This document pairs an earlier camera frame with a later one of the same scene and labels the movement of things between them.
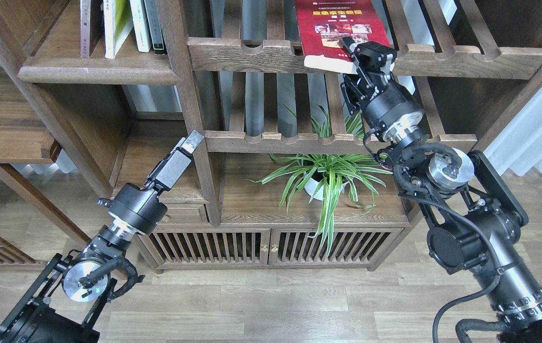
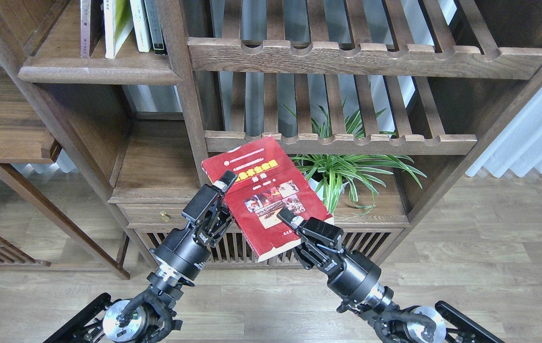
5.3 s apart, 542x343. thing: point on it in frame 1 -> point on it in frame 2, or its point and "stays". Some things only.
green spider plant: x=322 y=177 stays
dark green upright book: x=152 y=12 stays
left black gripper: x=134 y=210 -> x=185 y=251
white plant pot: x=315 y=189 stays
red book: x=321 y=24 -> x=267 y=182
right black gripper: x=387 y=107 -> x=348 y=273
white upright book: x=141 y=25 stays
